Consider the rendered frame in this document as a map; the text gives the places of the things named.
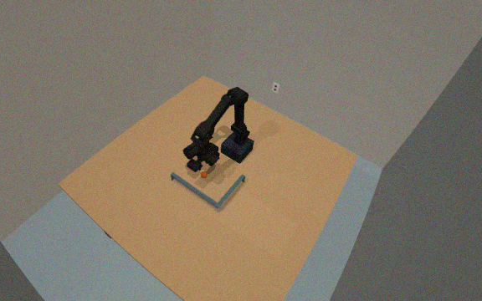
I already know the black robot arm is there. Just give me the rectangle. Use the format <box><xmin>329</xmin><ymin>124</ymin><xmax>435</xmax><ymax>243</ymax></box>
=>
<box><xmin>183</xmin><ymin>87</ymin><xmax>250</xmax><ymax>166</ymax></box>

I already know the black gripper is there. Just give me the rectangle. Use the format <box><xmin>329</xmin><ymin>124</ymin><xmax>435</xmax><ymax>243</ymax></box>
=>
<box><xmin>187</xmin><ymin>142</ymin><xmax>218</xmax><ymax>172</ymax></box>

